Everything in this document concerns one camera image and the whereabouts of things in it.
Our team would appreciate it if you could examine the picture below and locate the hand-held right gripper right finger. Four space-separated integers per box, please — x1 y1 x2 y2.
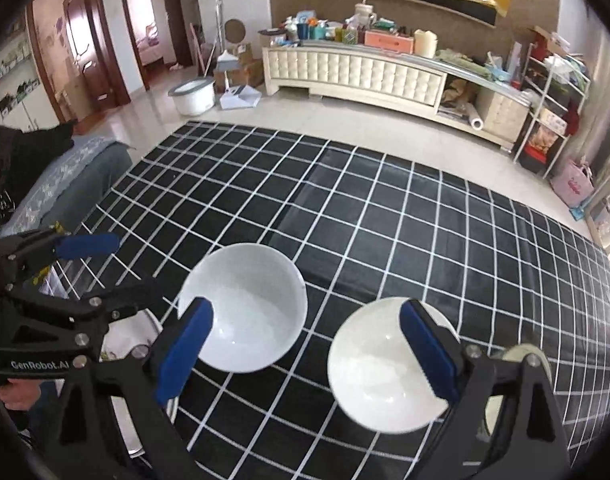
400 299 573 480

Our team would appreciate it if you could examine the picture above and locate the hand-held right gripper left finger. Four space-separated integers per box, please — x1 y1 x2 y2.
50 297 214 480

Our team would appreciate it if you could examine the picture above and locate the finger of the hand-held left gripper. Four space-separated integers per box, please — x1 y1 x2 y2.
40 284 163 328
0 230 122 266

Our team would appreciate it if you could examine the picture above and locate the small green speckled white plate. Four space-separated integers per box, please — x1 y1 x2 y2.
101 310 164 363

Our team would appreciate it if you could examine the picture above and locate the cream white bowl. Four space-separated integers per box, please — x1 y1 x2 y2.
327 296 466 433

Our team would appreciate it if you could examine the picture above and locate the green patterned bowl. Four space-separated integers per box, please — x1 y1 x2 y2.
485 342 556 441

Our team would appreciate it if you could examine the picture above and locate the white bowl with blue pattern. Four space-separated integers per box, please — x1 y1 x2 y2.
177 242 308 373

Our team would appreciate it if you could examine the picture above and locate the person's left hand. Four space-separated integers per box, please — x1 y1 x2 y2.
0 379 43 408

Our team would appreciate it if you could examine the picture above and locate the grey embroidered sofa cover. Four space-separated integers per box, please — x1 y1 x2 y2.
0 135 136 238

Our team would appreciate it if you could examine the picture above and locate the black cloth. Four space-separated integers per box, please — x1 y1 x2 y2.
0 122 76 201

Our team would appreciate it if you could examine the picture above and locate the black white checkered tablecloth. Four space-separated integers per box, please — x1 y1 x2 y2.
40 121 610 480

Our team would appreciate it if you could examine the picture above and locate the white bucket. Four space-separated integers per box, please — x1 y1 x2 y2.
167 76 216 118

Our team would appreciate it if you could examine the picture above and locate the brown wooden door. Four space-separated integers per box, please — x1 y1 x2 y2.
27 0 118 123

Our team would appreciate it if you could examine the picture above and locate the white dustpan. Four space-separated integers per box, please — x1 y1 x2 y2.
220 85 262 110

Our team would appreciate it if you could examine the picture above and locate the pink bag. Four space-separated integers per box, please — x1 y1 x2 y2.
551 160 596 208

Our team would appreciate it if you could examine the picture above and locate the wooden standing mirror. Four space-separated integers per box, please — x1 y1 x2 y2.
585 170 610 256

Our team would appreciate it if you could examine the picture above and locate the white paper roll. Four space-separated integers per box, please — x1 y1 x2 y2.
465 102 486 131

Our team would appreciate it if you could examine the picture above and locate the cardboard box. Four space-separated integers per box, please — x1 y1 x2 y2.
230 42 264 88

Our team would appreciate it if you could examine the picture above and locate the cream tufted television cabinet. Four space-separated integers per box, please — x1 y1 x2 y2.
262 40 533 153

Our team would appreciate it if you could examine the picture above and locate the pink box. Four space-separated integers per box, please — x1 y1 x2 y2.
364 30 414 54

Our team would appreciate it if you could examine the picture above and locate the white tumbler with straw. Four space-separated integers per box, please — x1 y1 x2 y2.
355 0 378 31

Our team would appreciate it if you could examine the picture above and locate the brown door frame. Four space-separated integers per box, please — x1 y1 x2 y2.
117 0 193 91

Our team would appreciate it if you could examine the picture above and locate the white wire rack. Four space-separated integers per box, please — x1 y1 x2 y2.
514 52 593 178

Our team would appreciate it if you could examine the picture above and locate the brown round wall disc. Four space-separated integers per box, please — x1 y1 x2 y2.
224 18 253 42

